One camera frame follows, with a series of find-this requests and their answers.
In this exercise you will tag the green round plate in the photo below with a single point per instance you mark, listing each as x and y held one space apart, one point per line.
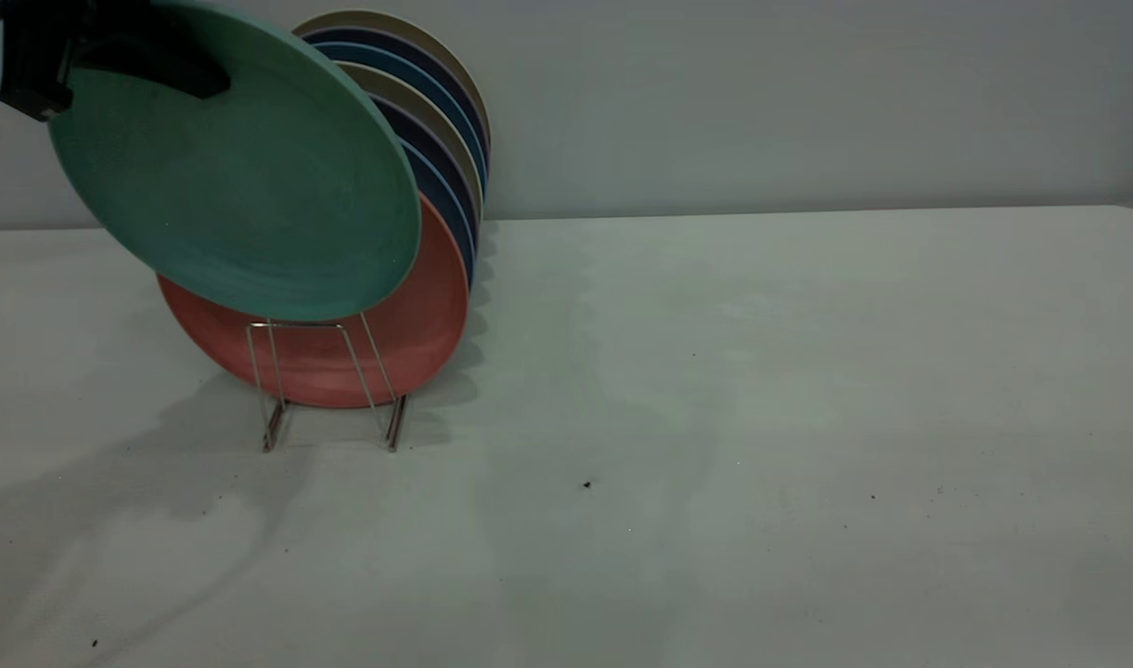
251 204

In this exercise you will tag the olive beige plate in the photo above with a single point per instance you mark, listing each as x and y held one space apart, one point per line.
390 85
380 19

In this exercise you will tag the teal blue plate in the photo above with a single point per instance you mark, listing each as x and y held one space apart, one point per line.
380 54

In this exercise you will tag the navy plate with blue rim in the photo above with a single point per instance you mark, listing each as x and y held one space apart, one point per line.
447 211

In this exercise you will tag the pink round plate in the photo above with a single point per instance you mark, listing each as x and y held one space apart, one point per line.
418 325

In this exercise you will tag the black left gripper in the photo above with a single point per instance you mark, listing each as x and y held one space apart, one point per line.
37 56

